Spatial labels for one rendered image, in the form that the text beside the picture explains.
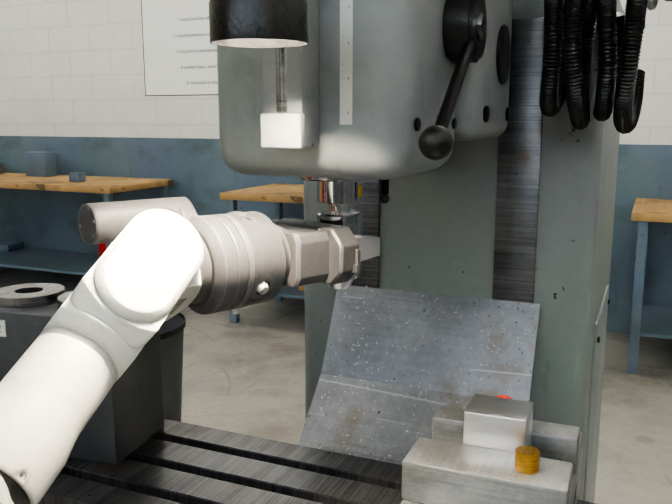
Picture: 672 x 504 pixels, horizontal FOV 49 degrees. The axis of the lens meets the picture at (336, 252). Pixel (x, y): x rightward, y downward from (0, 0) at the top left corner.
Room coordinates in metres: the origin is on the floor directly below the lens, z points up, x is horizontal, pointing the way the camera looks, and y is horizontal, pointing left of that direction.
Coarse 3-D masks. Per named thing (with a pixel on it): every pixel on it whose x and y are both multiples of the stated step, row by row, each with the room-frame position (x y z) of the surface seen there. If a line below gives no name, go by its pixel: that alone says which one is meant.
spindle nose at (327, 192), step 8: (320, 184) 0.75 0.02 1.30; (328, 184) 0.74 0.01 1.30; (336, 184) 0.74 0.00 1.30; (344, 184) 0.74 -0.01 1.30; (352, 184) 0.74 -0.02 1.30; (360, 184) 0.75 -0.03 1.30; (320, 192) 0.75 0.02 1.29; (328, 192) 0.74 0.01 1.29; (336, 192) 0.74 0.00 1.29; (344, 192) 0.74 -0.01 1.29; (352, 192) 0.74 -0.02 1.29; (320, 200) 0.75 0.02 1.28; (328, 200) 0.74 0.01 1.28; (336, 200) 0.74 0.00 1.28; (344, 200) 0.74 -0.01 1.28; (352, 200) 0.74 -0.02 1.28; (360, 200) 0.75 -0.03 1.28
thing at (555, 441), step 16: (448, 416) 0.74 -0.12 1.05; (448, 432) 0.74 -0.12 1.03; (544, 432) 0.70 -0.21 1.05; (560, 432) 0.70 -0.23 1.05; (576, 432) 0.70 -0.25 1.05; (544, 448) 0.70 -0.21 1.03; (560, 448) 0.69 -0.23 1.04; (576, 448) 0.69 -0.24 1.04; (576, 464) 0.69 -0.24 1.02; (576, 480) 0.70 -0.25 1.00; (576, 496) 0.72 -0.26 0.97
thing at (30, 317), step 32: (0, 288) 0.96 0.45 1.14; (32, 288) 0.97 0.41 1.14; (64, 288) 0.97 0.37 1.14; (0, 320) 0.89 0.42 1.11; (32, 320) 0.88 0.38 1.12; (0, 352) 0.89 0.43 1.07; (160, 352) 0.96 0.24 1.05; (128, 384) 0.88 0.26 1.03; (160, 384) 0.96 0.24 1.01; (96, 416) 0.86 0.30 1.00; (128, 416) 0.88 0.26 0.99; (160, 416) 0.95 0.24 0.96; (96, 448) 0.86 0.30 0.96; (128, 448) 0.88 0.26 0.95
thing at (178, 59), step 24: (144, 0) 5.99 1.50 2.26; (168, 0) 5.90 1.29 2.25; (192, 0) 5.81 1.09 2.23; (144, 24) 6.00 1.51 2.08; (168, 24) 5.91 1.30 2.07; (192, 24) 5.82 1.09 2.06; (144, 48) 6.00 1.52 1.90; (168, 48) 5.91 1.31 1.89; (192, 48) 5.82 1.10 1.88; (216, 48) 5.73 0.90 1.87; (144, 72) 6.00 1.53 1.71; (168, 72) 5.91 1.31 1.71; (192, 72) 5.82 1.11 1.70; (216, 72) 5.74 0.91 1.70
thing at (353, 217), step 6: (324, 210) 0.77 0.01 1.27; (354, 210) 0.77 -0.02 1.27; (318, 216) 0.75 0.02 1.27; (324, 216) 0.74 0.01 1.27; (330, 216) 0.74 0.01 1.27; (336, 216) 0.74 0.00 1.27; (342, 216) 0.74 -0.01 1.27; (348, 216) 0.74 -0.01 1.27; (354, 216) 0.74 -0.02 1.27; (360, 216) 0.75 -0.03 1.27; (324, 222) 0.74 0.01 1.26; (330, 222) 0.74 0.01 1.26; (336, 222) 0.74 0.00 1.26; (342, 222) 0.74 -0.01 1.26; (348, 222) 0.74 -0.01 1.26; (354, 222) 0.74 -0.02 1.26; (360, 222) 0.75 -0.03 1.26
